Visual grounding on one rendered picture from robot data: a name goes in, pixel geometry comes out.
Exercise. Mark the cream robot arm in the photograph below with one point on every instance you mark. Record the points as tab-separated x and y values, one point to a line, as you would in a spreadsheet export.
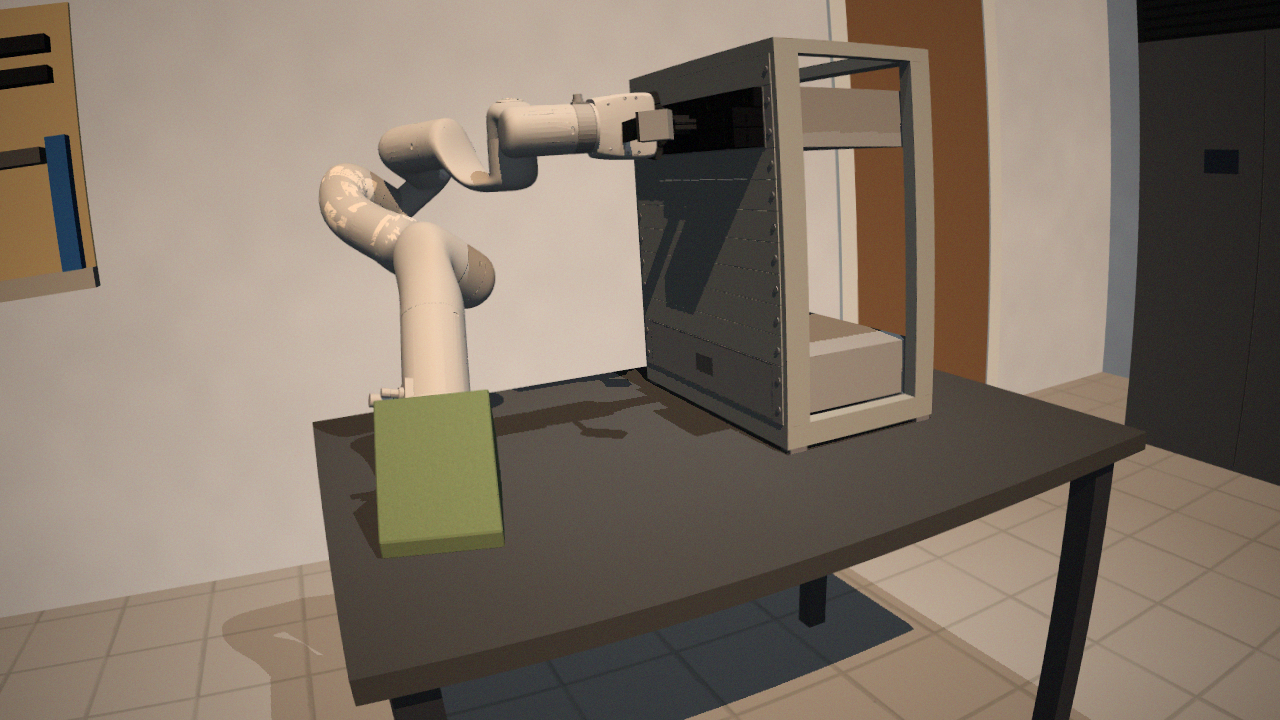
434	356

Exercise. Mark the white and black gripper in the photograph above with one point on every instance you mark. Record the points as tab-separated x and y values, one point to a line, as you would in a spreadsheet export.
612	110

